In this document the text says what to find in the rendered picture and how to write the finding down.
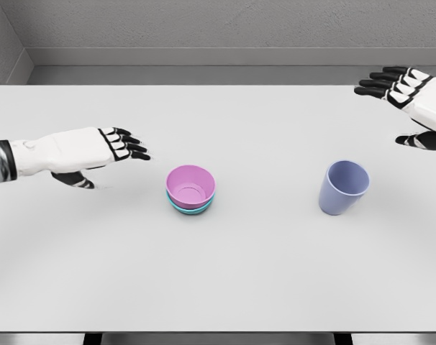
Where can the teal bowl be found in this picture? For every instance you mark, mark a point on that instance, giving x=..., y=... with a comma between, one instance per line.
x=189, y=210

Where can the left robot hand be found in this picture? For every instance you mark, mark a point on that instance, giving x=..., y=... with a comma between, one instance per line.
x=82, y=150

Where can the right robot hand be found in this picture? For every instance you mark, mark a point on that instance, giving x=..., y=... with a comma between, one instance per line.
x=428, y=104

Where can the pink bowl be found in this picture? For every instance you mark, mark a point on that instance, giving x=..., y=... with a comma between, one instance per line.
x=191, y=185

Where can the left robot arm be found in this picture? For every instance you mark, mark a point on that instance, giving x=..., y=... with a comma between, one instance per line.
x=22, y=157

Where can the lavender blue cup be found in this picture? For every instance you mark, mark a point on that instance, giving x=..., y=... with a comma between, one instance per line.
x=338, y=196

